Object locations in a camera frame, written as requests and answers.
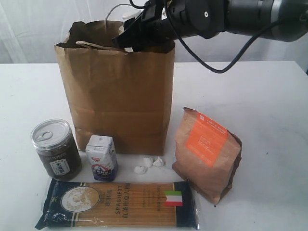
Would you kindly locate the small yellow spice bottle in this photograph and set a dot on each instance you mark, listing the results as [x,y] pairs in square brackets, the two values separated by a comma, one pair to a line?
[126,16]

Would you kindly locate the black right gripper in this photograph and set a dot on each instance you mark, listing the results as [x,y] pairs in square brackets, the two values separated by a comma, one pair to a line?
[187,18]

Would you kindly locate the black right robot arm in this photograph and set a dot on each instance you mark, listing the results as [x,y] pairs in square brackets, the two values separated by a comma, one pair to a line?
[244,17]

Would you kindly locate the brown paper shopping bag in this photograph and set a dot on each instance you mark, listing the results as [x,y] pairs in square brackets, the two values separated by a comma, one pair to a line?
[125,95]

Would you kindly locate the spaghetti package dark blue ends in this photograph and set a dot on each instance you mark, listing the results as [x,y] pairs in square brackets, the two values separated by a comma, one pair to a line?
[82,204]

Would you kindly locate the dark tea can silver lid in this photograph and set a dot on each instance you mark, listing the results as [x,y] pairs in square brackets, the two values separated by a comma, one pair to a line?
[56,147]

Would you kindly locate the brown pouch orange label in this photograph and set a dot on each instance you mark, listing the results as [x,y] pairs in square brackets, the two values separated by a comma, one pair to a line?
[207,155]

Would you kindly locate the small blue white milk carton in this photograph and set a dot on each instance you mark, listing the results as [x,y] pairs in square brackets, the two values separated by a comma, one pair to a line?
[101,154]

